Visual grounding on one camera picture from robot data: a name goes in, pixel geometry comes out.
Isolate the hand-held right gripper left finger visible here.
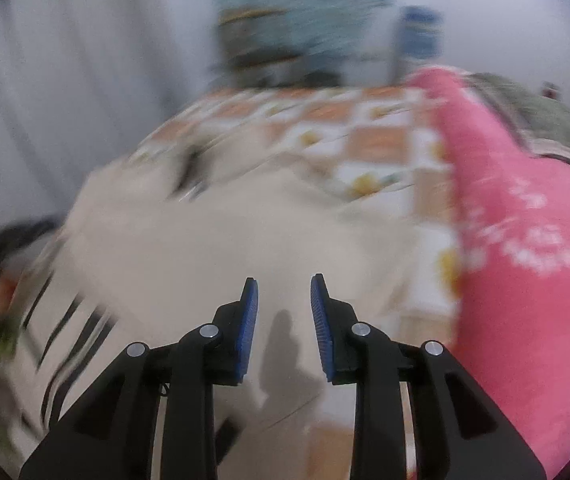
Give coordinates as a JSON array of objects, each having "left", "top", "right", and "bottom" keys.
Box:
[{"left": 19, "top": 277, "right": 260, "bottom": 480}]

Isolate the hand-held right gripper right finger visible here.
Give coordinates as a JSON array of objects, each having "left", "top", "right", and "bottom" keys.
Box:
[{"left": 311, "top": 273, "right": 548, "bottom": 480}]

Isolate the cream zip jacket black trim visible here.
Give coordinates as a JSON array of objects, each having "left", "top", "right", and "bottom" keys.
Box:
[{"left": 10, "top": 155, "right": 460, "bottom": 480}]

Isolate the white curtain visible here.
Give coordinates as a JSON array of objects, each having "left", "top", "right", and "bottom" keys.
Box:
[{"left": 0, "top": 0, "right": 206, "bottom": 241}]

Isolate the pink floral blanket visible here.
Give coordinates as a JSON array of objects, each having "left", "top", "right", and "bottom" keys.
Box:
[{"left": 407, "top": 67, "right": 570, "bottom": 480}]

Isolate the wooden chair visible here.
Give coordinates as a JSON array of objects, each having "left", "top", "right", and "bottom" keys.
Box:
[{"left": 217, "top": 7, "right": 306, "bottom": 86}]

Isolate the grey green lace blanket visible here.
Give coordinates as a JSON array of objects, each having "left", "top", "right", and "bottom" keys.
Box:
[{"left": 465, "top": 72, "right": 570, "bottom": 181}]

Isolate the blue water bottle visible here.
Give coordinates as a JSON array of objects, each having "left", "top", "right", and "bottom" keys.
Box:
[{"left": 397, "top": 6, "right": 440, "bottom": 61}]

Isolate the blue patterned wall cloth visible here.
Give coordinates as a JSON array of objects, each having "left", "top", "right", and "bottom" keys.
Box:
[{"left": 215, "top": 0, "right": 396, "bottom": 61}]

